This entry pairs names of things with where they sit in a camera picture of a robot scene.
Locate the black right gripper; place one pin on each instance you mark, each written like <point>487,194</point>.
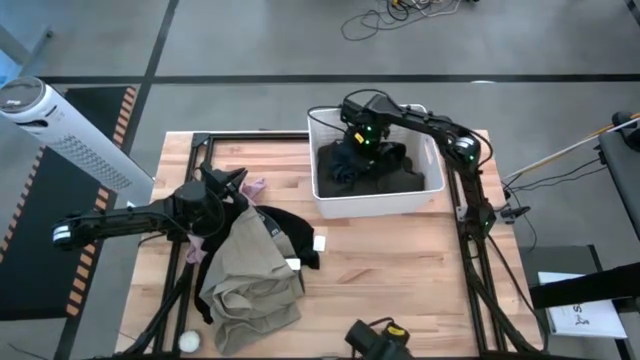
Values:
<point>370,122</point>

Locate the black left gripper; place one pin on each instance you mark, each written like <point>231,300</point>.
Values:
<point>215,182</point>

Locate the pink striped garment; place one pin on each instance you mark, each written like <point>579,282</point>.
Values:
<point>254,189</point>

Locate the black clothes pile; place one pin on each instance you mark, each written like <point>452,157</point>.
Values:
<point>390,180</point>

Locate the black garment with waistband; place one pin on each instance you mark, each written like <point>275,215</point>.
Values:
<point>295,230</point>

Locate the white mesh plastic basket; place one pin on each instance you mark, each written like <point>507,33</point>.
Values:
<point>375,205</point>

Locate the olive green garment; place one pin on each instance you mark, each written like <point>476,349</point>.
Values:
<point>250,280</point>

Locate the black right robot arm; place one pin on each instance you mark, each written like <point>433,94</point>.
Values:
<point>425,122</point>

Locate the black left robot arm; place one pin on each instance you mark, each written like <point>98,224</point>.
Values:
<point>115,220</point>

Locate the white paper clothing tag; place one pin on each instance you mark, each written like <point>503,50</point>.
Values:
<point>319,243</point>
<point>293,264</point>

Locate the white tower fan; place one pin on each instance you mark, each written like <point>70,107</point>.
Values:
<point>75,140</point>

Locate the white ball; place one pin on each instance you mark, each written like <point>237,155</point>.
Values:
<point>190,341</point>

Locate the yellow and white rod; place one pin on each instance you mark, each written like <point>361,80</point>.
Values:
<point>560,152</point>

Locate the black mat with orange stripes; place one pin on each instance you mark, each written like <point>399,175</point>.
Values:
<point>40,260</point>

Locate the dark grey floor plate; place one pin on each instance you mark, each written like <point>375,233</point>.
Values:
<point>560,257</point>

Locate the black padded bench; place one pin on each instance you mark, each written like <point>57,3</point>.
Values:
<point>625,170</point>

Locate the black flat bar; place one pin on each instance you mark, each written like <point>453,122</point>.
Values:
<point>585,289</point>

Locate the white printed paper sheet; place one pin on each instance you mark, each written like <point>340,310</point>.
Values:
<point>590,320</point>

